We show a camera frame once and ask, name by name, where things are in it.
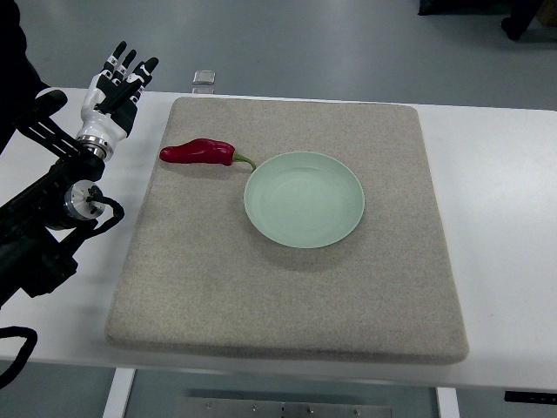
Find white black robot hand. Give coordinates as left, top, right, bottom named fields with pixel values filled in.
left=77, top=41, right=158, bottom=161

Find white table leg left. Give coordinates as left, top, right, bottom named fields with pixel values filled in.
left=102, top=367, right=136, bottom=418

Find beige fabric mat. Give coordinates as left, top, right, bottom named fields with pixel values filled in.
left=104, top=96, right=471, bottom=366

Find black cable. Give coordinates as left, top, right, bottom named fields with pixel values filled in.
left=0, top=325, right=39, bottom=389

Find red pepper with green stem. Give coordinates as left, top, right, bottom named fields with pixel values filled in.
left=159, top=138, right=257, bottom=171

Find white table leg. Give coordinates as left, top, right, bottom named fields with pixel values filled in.
left=102, top=367, right=136, bottom=418
left=435, top=388, right=460, bottom=418

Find clear plastic box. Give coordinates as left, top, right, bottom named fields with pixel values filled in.
left=191, top=70, right=216, bottom=94

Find black label strip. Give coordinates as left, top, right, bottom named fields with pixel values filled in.
left=504, top=391, right=557, bottom=405

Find person's dark shoes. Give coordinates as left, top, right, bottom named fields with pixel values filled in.
left=500, top=0, right=544, bottom=41

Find white table leg right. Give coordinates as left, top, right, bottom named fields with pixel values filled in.
left=435, top=388, right=460, bottom=418

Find light green plate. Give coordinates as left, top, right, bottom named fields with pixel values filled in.
left=244, top=152, right=366, bottom=249

